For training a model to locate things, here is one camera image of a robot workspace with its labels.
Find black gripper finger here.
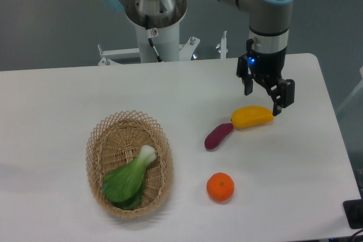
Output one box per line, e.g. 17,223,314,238
237,54,253,95
267,78,295,116

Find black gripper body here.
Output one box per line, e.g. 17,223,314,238
246,39,286,89

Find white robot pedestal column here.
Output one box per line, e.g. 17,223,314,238
134,23,179,63

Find black cable on pedestal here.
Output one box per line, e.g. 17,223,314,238
145,15,164,63

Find white metal base frame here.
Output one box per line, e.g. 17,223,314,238
98,30,229,66

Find orange tangerine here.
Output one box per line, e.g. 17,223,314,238
206,172,235,202

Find black device at table edge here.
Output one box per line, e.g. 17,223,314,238
343,199,362,230

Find purple sweet potato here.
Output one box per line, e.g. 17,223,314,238
204,122,234,150

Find woven wicker basket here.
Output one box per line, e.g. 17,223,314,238
86,111,174,219

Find white object at right edge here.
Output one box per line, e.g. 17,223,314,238
335,66,363,115

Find yellow mango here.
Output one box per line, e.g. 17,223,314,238
231,105,274,129

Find green bok choy vegetable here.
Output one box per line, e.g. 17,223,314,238
102,145,157,210

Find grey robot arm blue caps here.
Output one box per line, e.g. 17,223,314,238
103,0,295,115

